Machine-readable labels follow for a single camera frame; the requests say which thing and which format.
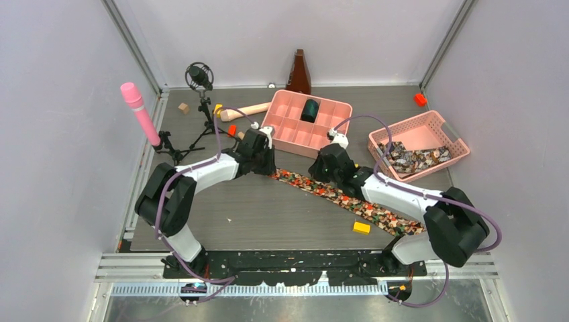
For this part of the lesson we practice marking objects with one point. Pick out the black microphone with tripod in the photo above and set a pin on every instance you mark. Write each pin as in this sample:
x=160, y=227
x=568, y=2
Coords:
x=200, y=78

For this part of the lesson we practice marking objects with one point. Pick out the small orange block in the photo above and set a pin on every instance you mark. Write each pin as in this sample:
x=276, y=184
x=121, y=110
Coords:
x=232, y=130

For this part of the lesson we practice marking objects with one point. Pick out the red block far corner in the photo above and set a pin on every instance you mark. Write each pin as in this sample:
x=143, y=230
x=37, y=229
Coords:
x=420, y=99

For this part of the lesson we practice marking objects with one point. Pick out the patterned ties in basket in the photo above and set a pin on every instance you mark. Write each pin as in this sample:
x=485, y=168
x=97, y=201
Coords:
x=414, y=161

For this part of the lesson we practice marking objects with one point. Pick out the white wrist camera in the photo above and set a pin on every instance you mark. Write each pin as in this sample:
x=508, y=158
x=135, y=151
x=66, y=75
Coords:
x=267, y=131
x=335, y=137

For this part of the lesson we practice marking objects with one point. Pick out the dark green rolled tie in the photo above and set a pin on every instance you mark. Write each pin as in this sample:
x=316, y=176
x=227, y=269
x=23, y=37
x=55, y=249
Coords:
x=310, y=111

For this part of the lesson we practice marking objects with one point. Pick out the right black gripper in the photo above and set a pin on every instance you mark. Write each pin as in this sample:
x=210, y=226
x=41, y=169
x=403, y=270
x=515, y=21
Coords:
x=315, y=170

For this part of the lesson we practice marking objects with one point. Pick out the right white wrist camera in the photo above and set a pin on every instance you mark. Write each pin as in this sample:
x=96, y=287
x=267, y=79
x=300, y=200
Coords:
x=335, y=137

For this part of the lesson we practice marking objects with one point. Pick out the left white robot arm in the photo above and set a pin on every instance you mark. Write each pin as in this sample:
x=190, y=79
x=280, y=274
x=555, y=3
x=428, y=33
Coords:
x=167, y=197

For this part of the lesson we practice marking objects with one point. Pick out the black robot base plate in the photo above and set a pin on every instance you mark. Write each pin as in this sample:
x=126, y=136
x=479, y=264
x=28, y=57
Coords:
x=293, y=268

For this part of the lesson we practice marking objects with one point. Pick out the pink perforated basket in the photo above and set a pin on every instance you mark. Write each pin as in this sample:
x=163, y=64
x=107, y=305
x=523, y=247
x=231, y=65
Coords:
x=425, y=131

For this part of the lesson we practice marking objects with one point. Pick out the wooden cube block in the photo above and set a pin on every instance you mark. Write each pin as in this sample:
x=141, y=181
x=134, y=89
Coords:
x=184, y=108

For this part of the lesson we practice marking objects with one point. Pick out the floral patterned necktie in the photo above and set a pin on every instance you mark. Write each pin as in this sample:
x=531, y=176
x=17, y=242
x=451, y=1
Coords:
x=376, y=214

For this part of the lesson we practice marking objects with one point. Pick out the pink divided organizer tray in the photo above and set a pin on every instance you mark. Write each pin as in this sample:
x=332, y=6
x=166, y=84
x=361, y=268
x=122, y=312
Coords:
x=297, y=136

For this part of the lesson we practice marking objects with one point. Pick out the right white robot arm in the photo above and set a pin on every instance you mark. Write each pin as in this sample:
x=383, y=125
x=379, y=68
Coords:
x=453, y=228

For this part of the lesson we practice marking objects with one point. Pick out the yellow cube block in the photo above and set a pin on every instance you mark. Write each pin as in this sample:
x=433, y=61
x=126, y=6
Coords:
x=217, y=110

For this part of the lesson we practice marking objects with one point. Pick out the brown wooden metronome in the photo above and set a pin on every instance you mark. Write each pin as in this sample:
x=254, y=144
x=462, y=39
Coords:
x=299, y=77

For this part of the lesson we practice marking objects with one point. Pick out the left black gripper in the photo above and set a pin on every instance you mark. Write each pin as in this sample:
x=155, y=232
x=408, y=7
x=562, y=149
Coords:
x=270, y=168

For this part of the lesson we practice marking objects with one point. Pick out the yellow block near front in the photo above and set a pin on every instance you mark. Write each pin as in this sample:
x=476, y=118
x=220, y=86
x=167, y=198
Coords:
x=362, y=228

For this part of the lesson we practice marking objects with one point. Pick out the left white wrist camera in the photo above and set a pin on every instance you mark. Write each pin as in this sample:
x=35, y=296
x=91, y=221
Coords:
x=267, y=131

